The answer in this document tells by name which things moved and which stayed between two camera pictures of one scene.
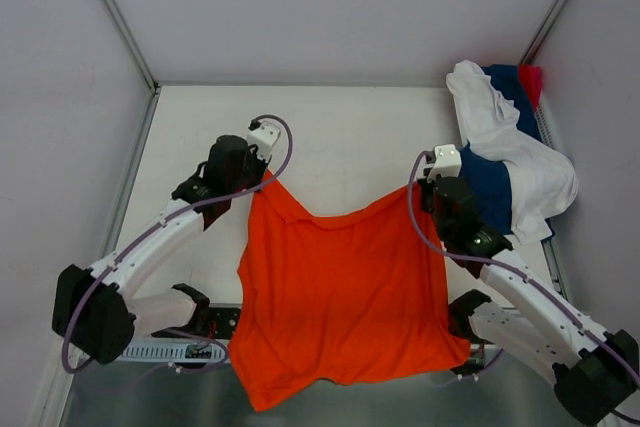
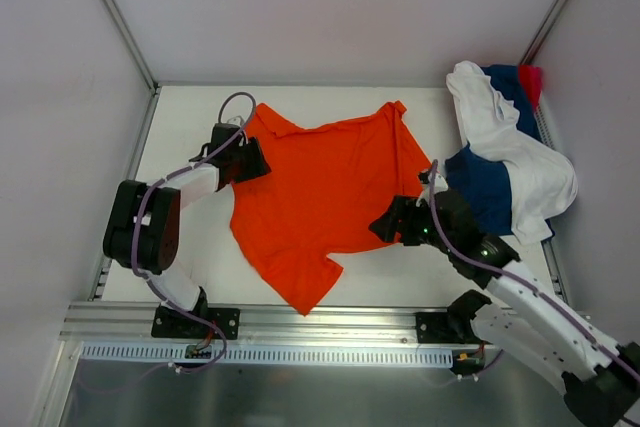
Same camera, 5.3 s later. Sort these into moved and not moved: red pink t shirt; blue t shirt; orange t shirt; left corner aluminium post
Moved: orange t shirt
Not moved: blue t shirt; red pink t shirt; left corner aluminium post
